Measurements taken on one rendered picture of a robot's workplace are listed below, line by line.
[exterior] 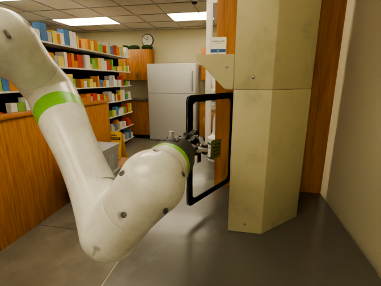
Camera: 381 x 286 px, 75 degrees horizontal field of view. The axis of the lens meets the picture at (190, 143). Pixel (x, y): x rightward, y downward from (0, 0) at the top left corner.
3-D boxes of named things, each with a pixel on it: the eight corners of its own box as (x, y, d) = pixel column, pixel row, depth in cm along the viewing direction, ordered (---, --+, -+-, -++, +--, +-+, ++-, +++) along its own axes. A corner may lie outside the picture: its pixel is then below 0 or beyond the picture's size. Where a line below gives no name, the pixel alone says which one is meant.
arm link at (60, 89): (7, 72, 63) (53, 51, 65) (39, 105, 74) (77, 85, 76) (21, 117, 54) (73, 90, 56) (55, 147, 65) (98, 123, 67)
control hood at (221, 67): (235, 87, 104) (236, 61, 101) (233, 89, 73) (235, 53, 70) (208, 86, 106) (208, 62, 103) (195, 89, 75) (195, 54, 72)
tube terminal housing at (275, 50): (287, 194, 111) (307, 4, 92) (305, 239, 80) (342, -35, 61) (231, 190, 115) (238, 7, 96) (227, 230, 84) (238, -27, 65)
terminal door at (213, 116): (229, 181, 113) (233, 91, 103) (187, 207, 90) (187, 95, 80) (228, 181, 113) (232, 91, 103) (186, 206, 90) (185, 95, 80)
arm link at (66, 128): (51, 96, 54) (96, 109, 63) (29, 134, 58) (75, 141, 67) (114, 242, 36) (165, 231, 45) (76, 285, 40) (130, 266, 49)
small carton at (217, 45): (225, 58, 85) (226, 39, 83) (225, 57, 80) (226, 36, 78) (211, 58, 85) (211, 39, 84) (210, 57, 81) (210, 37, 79)
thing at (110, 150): (122, 166, 329) (120, 142, 320) (97, 184, 271) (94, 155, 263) (93, 164, 336) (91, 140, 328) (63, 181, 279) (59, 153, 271)
